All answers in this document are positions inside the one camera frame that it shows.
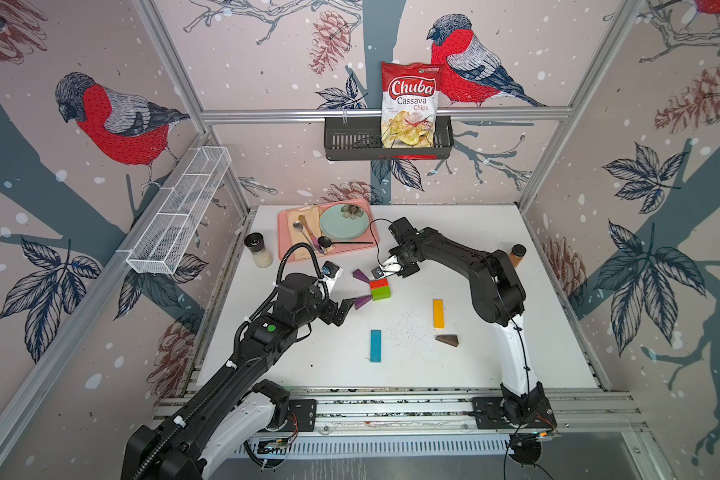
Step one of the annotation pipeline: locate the white spice jar black lid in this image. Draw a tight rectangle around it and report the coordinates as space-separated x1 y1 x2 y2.
244 232 273 268

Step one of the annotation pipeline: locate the silver spoon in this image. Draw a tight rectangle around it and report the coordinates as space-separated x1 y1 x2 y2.
292 220 320 252

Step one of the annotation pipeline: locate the purple triangle block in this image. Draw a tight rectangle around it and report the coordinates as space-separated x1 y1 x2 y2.
354 295 372 310
352 269 371 284

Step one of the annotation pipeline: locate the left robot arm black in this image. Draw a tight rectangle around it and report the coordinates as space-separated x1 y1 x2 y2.
121 262 354 479

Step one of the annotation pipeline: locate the Chuba cassava chips bag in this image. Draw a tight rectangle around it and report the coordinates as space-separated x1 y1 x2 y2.
380 62 442 149

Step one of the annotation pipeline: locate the teal long block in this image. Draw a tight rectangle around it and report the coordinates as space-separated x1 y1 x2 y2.
370 330 382 363

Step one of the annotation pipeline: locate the pink tray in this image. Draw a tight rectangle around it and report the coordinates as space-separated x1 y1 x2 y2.
277 199 377 259

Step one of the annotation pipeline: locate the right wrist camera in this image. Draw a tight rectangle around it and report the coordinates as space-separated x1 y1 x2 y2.
371 256 402 280

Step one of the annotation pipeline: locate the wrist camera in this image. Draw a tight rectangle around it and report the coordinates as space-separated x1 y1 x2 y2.
320 261 343 297
371 256 402 280

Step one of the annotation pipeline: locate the orange long block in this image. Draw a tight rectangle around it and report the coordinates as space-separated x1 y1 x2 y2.
432 299 445 329

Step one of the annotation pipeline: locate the red rectangular block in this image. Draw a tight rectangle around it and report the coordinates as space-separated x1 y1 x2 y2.
370 279 389 290

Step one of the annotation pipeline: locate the brown spice jar black lid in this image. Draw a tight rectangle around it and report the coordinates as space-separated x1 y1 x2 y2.
509 244 527 268

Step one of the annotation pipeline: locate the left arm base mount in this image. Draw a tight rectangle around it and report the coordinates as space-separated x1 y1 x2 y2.
267 399 317 433

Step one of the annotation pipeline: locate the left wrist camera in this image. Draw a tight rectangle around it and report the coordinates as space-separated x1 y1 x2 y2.
320 261 343 297

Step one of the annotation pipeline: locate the beige napkin on tray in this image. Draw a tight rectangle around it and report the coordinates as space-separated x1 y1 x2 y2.
278 206 323 257

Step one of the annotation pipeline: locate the brown triangle block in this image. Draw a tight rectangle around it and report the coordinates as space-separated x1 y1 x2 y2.
435 334 459 348

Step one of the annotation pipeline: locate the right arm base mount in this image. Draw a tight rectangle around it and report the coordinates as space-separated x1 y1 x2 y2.
470 397 557 430

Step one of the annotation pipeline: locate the black ladle spoon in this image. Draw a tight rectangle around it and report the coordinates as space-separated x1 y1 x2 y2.
318 236 372 249

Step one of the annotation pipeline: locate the black wall basket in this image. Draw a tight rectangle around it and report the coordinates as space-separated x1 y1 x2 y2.
323 117 454 161

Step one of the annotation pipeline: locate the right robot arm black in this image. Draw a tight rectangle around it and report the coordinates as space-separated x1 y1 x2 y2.
389 217 557 429

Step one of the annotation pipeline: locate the light green plate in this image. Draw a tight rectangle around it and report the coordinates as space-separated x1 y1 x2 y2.
320 204 370 241

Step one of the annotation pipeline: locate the white wire mesh shelf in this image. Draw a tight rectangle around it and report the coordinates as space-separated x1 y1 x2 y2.
126 146 231 275

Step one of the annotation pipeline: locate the green rectangular block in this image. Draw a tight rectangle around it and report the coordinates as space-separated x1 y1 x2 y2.
371 286 391 301

